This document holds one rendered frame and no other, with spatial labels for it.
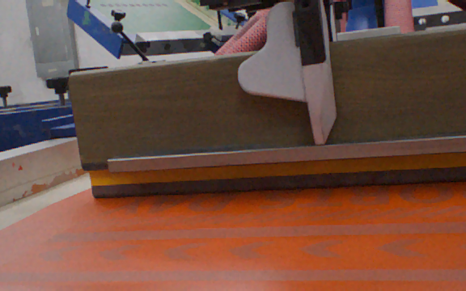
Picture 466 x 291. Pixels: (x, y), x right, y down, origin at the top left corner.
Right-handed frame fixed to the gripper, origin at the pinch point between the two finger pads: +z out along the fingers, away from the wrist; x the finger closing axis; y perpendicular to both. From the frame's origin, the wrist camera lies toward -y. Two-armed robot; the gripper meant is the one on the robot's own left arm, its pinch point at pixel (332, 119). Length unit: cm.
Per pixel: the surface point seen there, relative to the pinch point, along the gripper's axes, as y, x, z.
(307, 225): 1.0, 9.2, 4.7
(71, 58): 269, -429, -36
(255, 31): 24, -86, -12
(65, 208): 20.1, 2.8, 4.1
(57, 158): 26.7, -7.5, 1.4
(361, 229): -1.9, 10.2, 4.8
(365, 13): 1, -104, -13
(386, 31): -3, -52, -7
